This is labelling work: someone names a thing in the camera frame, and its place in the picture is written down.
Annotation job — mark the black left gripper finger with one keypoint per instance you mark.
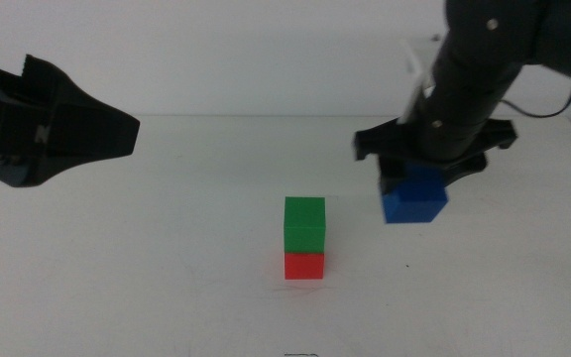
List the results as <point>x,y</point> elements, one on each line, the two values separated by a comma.
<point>42,82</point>
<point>92,134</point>

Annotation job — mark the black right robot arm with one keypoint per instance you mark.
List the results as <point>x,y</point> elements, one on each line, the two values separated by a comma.
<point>469,74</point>

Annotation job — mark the blue cube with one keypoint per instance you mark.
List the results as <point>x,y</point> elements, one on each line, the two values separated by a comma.
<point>414,205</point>

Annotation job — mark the green cube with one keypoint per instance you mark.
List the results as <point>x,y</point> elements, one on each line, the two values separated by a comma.
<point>304,223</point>

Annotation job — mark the red cube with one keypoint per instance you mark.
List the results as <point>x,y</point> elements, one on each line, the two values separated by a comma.
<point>304,266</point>

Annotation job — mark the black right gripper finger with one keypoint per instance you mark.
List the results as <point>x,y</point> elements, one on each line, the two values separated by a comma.
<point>389,173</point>
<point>466,168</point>

